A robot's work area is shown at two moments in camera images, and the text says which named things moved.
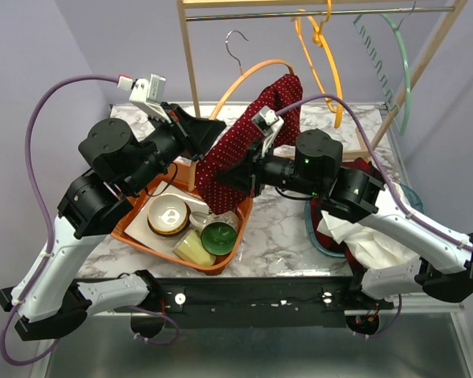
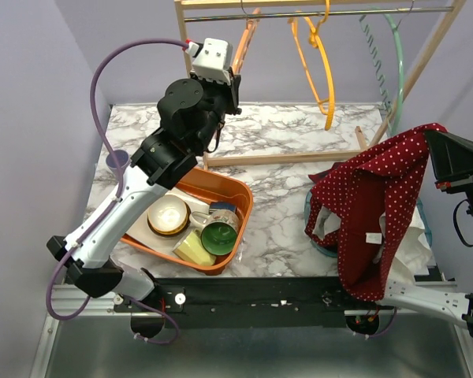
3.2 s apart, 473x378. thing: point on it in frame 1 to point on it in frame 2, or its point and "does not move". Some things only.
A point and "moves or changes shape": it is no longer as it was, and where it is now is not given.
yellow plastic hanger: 319,40 moves or changes shape
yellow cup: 191,248 does not move
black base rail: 258,302 does not move
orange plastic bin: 182,176 does not move
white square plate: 141,229 does not move
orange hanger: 225,90 to 251,27
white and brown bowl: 168,215 does not move
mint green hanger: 400,127 to 396,27
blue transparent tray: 407,197 does not move
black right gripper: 237,176 to 452,157
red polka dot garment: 236,137 to 361,205
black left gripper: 202,132 to 231,91
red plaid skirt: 318,207 moves or changes shape
